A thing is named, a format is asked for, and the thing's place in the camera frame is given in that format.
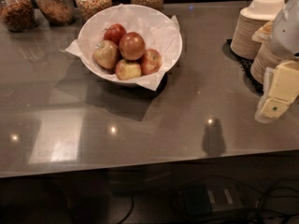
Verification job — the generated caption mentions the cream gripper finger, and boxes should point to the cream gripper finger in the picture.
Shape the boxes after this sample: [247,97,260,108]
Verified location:
[262,61,299,119]
[255,67,274,123]

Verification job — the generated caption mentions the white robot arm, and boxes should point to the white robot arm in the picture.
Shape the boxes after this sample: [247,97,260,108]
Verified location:
[255,0,299,123]

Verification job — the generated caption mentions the red-yellow right apple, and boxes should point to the red-yellow right apple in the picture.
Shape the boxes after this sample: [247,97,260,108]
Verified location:
[140,49,162,75]

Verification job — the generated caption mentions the yellow front apple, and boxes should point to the yellow front apple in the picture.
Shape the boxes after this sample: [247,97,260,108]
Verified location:
[115,59,142,80]

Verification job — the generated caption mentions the red top centre apple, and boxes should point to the red top centre apple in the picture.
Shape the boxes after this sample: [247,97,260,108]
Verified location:
[119,32,146,61]

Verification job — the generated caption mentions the white bowl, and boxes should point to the white bowl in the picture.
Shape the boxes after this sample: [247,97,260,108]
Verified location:
[77,4,183,88]

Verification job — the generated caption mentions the yellow-red left apple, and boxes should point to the yellow-red left apple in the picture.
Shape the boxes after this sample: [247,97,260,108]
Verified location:
[93,40,120,69]

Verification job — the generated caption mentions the dark red back apple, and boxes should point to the dark red back apple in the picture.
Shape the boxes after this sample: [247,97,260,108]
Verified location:
[104,23,126,45]

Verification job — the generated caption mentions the black rubber mat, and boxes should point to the black rubber mat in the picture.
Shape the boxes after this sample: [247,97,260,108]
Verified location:
[222,39,263,96]

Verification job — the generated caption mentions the rear stack paper bowls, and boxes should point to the rear stack paper bowls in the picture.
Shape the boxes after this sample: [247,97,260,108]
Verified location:
[230,0,285,60]

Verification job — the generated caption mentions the black power box under table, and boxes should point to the black power box under table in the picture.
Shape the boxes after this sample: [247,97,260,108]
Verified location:
[183,181,247,216]

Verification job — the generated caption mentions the white paper liner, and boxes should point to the white paper liner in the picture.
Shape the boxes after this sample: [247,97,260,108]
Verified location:
[64,3,181,91]

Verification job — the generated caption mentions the far left cereal jar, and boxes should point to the far left cereal jar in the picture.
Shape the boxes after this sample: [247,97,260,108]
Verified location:
[0,0,36,32]

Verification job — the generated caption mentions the black cables right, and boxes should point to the black cables right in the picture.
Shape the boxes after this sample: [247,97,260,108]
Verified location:
[169,175,299,224]

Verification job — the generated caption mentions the black cable left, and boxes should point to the black cable left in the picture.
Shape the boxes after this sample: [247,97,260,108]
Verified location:
[115,193,135,224]

